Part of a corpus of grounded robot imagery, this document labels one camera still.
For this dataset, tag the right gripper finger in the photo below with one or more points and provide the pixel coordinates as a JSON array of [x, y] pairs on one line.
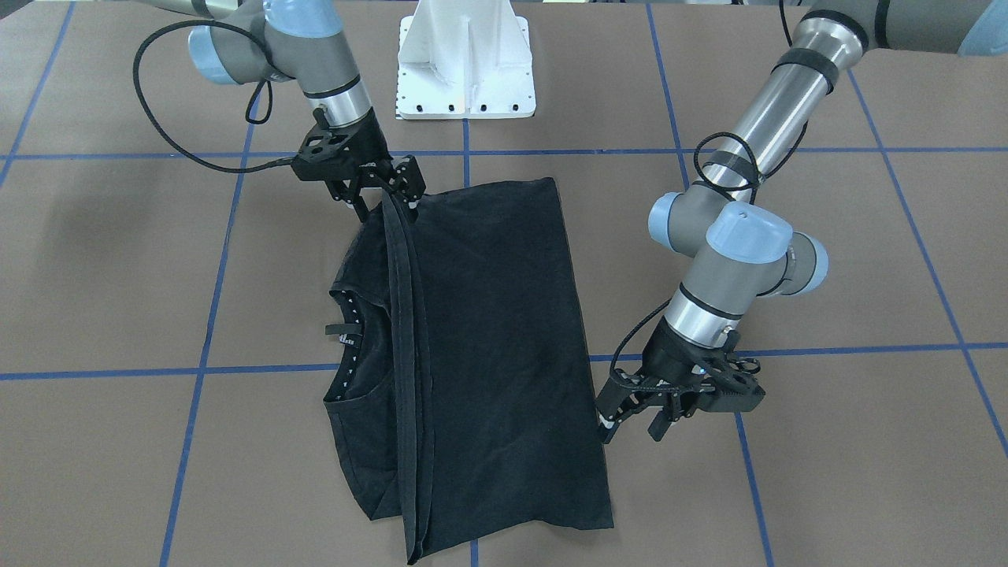
[[405, 184], [350, 193]]

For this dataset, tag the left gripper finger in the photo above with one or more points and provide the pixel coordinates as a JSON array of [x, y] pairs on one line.
[[672, 409], [625, 396]]

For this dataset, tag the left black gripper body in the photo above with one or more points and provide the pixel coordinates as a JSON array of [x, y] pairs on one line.
[[668, 356]]

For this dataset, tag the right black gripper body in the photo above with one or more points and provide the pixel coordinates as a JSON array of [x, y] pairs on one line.
[[368, 142]]

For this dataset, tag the black graphic t-shirt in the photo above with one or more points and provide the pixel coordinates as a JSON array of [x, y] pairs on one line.
[[464, 403]]

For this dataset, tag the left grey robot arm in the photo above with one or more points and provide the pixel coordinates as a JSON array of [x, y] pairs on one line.
[[739, 251]]

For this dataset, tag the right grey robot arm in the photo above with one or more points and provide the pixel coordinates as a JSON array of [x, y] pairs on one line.
[[267, 42]]

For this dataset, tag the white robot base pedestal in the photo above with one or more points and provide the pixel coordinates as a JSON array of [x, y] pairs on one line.
[[464, 60]]

